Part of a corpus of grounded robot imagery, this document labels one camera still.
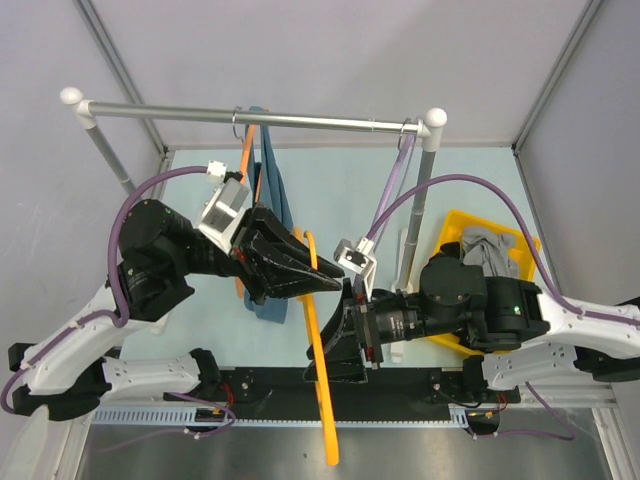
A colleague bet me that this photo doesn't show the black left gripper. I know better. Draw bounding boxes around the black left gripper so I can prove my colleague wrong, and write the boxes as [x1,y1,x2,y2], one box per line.
[170,201,344,304]

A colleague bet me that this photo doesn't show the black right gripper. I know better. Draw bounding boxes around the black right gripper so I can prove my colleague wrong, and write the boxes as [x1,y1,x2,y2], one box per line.
[303,278,465,384]

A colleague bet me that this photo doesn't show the blue tank top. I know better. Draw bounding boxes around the blue tank top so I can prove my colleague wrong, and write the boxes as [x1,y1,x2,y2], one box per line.
[243,126,293,324]

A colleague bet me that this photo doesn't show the orange plastic hanger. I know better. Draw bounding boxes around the orange plastic hanger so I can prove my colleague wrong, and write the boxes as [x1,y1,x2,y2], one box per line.
[292,228,342,467]

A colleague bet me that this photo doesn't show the orange hanger with metal hook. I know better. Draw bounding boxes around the orange hanger with metal hook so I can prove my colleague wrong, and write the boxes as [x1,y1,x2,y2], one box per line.
[231,107,274,299]

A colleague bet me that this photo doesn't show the grey tank top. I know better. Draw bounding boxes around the grey tank top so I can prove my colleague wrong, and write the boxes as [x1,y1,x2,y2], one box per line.
[461,227,520,278]

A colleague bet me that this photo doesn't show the purple plastic hanger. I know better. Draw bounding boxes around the purple plastic hanger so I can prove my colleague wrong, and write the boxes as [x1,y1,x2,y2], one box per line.
[372,128,416,223]

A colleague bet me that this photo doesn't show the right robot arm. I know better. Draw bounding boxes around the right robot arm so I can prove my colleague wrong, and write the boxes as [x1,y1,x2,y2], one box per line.
[305,252,639,404]

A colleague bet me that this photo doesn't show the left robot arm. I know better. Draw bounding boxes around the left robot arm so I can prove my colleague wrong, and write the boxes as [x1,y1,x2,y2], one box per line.
[1,200,343,421]

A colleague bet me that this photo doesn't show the silver white clothes rack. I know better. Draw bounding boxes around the silver white clothes rack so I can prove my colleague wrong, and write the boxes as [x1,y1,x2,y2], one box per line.
[58,86,449,364]

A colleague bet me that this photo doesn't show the yellow plastic bin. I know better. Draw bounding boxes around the yellow plastic bin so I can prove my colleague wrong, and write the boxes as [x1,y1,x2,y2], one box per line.
[428,210,537,357]

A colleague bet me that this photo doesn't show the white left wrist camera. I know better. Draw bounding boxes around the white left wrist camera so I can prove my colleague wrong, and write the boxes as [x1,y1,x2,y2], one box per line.
[196,161,250,255]

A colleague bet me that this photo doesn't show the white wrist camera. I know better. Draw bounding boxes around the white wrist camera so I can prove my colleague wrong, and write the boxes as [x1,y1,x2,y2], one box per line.
[333,237,377,301]
[196,161,250,255]

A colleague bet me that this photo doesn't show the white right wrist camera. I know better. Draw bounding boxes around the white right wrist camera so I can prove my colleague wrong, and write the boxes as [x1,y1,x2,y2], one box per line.
[333,237,377,301]

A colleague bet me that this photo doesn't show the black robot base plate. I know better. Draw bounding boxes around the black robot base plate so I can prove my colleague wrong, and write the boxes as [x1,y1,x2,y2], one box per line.
[163,366,501,435]

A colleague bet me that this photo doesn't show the white slotted cable duct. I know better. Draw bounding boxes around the white slotted cable duct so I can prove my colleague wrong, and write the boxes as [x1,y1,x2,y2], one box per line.
[91,404,489,429]

